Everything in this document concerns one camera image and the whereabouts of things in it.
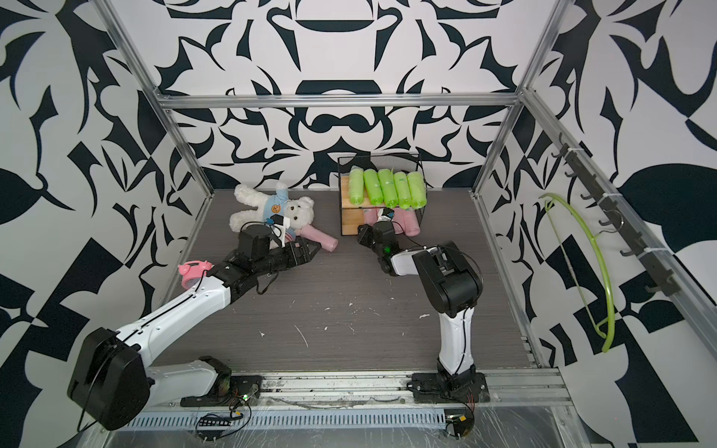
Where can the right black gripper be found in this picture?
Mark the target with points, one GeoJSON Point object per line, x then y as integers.
{"type": "Point", "coordinates": [365, 234]}

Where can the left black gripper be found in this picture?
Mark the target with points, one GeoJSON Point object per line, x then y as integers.
{"type": "Point", "coordinates": [302, 251]}

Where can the pink trash bag roll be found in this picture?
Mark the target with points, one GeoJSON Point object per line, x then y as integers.
{"type": "Point", "coordinates": [326, 241]}
{"type": "Point", "coordinates": [371, 216]}
{"type": "Point", "coordinates": [398, 221]}
{"type": "Point", "coordinates": [410, 221]}

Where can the green trash bag roll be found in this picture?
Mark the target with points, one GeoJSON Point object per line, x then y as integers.
{"type": "Point", "coordinates": [418, 191]}
{"type": "Point", "coordinates": [403, 190]}
{"type": "Point", "coordinates": [373, 187]}
{"type": "Point", "coordinates": [356, 186]}
{"type": "Point", "coordinates": [388, 187]}

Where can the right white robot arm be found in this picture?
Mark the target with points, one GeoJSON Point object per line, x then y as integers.
{"type": "Point", "coordinates": [450, 282]}

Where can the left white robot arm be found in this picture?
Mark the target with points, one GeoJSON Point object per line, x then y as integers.
{"type": "Point", "coordinates": [115, 377]}

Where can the pink alarm clock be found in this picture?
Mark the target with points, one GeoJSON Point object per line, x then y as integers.
{"type": "Point", "coordinates": [191, 272]}

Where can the white teddy bear blue shirt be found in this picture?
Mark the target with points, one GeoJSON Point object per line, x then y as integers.
{"type": "Point", "coordinates": [300, 212]}

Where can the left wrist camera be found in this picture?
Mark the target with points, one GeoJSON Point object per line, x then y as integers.
{"type": "Point", "coordinates": [281, 228]}

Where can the black wire wooden shelf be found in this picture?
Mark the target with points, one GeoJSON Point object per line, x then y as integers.
{"type": "Point", "coordinates": [353, 216]}

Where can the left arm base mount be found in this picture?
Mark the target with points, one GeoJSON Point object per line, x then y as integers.
{"type": "Point", "coordinates": [229, 389]}

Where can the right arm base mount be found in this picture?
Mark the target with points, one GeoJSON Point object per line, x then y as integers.
{"type": "Point", "coordinates": [467, 387]}

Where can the black wall hook rail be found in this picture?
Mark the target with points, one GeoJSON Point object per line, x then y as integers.
{"type": "Point", "coordinates": [618, 221]}

